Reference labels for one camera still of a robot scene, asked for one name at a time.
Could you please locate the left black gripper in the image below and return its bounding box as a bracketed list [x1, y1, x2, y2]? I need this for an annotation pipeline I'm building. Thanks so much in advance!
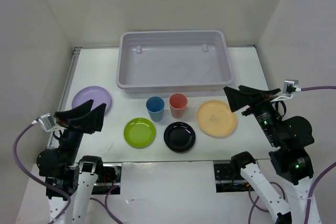
[55, 98, 107, 165]

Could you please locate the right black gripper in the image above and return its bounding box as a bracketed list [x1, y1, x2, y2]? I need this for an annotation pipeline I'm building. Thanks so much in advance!
[223, 83, 282, 144]

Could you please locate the purple plastic plate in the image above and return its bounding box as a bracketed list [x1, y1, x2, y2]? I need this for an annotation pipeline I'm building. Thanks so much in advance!
[71, 86, 112, 116]

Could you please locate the orange plastic plate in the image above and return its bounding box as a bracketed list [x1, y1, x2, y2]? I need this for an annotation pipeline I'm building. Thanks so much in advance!
[196, 100, 237, 137]

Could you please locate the green plastic plate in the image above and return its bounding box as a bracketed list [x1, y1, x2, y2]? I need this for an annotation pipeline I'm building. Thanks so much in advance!
[123, 118, 156, 148]

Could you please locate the red plastic cup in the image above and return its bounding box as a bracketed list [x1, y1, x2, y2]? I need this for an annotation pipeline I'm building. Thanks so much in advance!
[169, 93, 187, 119]

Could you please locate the blue plastic cup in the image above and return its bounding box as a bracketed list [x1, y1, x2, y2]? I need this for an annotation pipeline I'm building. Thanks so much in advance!
[146, 96, 165, 122]

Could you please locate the black plastic plate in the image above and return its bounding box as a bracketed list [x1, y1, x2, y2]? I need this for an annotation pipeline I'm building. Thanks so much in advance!
[163, 122, 196, 154]

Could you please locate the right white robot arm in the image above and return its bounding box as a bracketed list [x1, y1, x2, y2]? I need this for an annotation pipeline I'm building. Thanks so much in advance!
[224, 86, 321, 223]

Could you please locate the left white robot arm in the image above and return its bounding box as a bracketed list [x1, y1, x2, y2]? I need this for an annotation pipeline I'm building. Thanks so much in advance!
[36, 99, 107, 223]

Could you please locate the lavender plastic bin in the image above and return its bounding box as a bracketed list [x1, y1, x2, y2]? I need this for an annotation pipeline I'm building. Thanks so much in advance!
[116, 30, 234, 93]

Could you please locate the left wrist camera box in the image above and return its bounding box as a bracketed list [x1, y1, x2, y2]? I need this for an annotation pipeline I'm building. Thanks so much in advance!
[38, 113, 57, 132]

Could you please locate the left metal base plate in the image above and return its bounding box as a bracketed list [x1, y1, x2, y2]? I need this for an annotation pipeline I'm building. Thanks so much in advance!
[91, 163, 122, 196]

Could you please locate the metal base plate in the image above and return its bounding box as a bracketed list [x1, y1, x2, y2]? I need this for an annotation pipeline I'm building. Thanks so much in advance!
[91, 163, 122, 196]
[213, 162, 250, 193]

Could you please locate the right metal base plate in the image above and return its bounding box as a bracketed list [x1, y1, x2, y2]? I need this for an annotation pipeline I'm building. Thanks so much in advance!
[213, 162, 250, 193]

